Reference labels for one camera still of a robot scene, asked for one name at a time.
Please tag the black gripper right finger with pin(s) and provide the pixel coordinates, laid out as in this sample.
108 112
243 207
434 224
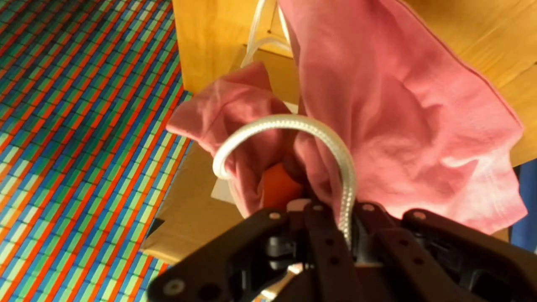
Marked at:
426 258

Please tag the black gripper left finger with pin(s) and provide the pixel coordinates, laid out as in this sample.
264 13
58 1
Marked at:
251 258

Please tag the pink cloth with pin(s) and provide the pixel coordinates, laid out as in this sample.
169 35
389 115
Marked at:
424 128

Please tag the red orange round object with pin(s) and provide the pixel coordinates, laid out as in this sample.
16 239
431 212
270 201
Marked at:
280 189

